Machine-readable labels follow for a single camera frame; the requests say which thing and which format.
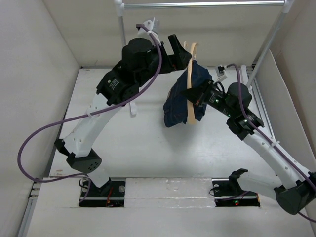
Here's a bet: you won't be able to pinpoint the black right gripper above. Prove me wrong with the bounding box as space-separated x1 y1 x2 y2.
180 77 236 118

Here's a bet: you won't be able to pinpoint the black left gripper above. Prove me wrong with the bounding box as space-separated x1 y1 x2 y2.
135 35 191 88

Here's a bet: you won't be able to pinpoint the dark blue denim trousers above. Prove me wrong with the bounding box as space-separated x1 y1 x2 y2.
163 60 212 128

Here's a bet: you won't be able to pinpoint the beige plastic clothes hanger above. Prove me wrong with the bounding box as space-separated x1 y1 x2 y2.
186 42 198 125

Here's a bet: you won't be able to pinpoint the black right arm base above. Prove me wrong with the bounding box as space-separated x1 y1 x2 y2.
209 178 261 207

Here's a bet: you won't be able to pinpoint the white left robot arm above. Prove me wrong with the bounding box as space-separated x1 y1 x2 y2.
55 34 192 196

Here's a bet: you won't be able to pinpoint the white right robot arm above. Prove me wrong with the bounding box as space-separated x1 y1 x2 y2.
181 80 316 215

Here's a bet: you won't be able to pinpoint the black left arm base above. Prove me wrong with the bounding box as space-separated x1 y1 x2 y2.
79 178 126 208

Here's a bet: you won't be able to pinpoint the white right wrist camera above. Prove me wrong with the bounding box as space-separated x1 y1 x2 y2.
215 65 227 82

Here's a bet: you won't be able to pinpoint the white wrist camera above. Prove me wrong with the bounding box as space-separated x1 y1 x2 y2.
215 65 227 82
136 17 163 48

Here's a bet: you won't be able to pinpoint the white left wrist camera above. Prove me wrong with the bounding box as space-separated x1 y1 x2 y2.
136 17 163 48

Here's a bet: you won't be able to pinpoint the metal clothes rack frame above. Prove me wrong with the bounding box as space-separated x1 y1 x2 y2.
114 0 295 117

